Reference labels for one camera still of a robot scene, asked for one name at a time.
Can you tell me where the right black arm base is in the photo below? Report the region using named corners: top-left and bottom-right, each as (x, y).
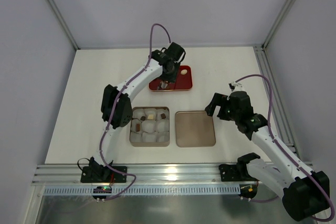
top-left (218, 153), bottom-right (260, 182)

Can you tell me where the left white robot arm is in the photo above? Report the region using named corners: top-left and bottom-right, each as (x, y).
top-left (81, 42), bottom-right (186, 183)

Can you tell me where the aluminium frame post left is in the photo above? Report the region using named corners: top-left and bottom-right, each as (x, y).
top-left (46, 0), bottom-right (80, 50)

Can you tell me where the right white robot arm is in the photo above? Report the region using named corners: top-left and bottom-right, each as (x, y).
top-left (205, 83), bottom-right (334, 221)

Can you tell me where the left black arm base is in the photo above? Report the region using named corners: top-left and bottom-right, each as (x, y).
top-left (77, 157), bottom-right (128, 183)

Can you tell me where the aluminium frame post right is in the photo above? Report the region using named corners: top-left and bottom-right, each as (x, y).
top-left (261, 0), bottom-right (312, 50)

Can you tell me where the aluminium frame post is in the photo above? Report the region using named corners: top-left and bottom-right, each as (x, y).
top-left (261, 0), bottom-right (312, 50)
top-left (46, 0), bottom-right (80, 50)

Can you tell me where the red rectangular tray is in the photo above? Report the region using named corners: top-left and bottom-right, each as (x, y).
top-left (149, 65), bottom-right (193, 92)

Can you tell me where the gold tin box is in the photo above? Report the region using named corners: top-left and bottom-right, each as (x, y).
top-left (129, 106), bottom-right (170, 147)

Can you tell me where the gold tin lid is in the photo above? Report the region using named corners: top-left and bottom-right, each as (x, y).
top-left (175, 111), bottom-right (216, 148)

